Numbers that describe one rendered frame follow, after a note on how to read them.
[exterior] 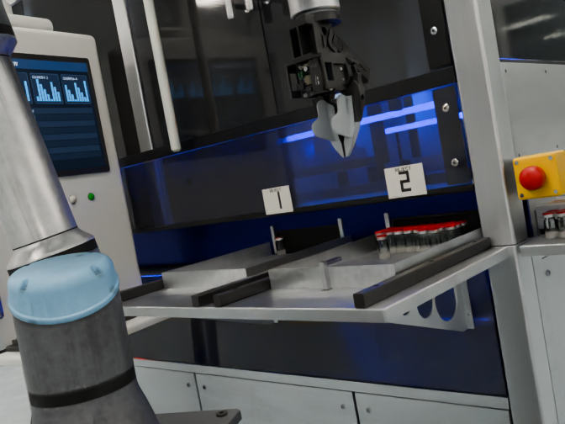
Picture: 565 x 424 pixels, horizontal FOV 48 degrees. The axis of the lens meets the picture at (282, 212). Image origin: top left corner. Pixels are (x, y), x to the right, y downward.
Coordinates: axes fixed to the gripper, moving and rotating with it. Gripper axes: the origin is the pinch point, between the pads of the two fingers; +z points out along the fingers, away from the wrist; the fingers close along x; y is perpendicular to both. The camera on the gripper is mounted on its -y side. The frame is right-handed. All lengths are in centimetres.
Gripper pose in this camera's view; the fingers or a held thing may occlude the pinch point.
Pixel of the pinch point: (347, 148)
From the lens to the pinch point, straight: 98.1
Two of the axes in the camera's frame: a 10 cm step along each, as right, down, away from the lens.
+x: 7.3, -1.0, -6.7
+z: 1.8, 9.8, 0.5
